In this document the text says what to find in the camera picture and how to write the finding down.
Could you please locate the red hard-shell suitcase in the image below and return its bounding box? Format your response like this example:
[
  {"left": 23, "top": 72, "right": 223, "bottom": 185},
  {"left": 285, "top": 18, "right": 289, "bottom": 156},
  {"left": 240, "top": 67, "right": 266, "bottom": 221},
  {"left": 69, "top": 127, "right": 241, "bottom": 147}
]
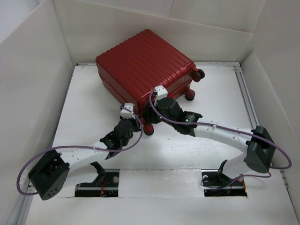
[{"left": 95, "top": 29, "right": 205, "bottom": 135}]

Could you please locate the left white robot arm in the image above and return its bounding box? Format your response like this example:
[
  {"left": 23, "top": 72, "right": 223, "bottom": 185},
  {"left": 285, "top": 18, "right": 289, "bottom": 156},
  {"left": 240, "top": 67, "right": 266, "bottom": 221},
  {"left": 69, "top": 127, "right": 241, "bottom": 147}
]
[{"left": 28, "top": 119, "right": 141, "bottom": 201}]

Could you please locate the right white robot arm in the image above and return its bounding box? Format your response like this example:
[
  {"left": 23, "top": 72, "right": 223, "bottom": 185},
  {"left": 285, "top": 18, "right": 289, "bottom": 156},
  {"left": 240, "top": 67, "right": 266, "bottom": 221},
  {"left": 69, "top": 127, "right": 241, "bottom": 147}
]
[{"left": 148, "top": 97, "right": 275, "bottom": 185}]

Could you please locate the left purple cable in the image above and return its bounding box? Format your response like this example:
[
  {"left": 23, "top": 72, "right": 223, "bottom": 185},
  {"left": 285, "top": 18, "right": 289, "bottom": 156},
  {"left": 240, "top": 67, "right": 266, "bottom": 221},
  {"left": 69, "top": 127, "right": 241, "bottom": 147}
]
[{"left": 17, "top": 105, "right": 143, "bottom": 195}]

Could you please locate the purple cable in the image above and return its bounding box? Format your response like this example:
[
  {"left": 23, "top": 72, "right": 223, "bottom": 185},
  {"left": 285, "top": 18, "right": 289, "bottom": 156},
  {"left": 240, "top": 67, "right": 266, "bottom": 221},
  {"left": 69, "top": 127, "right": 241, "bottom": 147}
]
[
  {"left": 149, "top": 88, "right": 292, "bottom": 190},
  {"left": 17, "top": 105, "right": 143, "bottom": 195}
]

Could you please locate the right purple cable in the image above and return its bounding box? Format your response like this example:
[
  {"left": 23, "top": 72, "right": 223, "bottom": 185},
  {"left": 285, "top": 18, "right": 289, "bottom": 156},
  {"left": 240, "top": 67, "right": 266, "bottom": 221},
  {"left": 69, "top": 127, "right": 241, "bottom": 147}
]
[{"left": 149, "top": 88, "right": 292, "bottom": 190}]

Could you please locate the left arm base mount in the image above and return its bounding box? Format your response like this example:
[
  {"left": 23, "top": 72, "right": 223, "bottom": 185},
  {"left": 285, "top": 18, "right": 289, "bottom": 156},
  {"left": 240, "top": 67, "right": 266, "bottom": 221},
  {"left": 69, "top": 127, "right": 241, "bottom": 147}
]
[{"left": 75, "top": 162, "right": 120, "bottom": 198}]

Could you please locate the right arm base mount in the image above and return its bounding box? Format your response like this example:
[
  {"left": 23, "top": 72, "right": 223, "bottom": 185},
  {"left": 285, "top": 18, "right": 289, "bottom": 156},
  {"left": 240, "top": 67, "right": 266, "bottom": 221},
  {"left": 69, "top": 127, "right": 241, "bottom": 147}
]
[{"left": 200, "top": 160, "right": 248, "bottom": 197}]

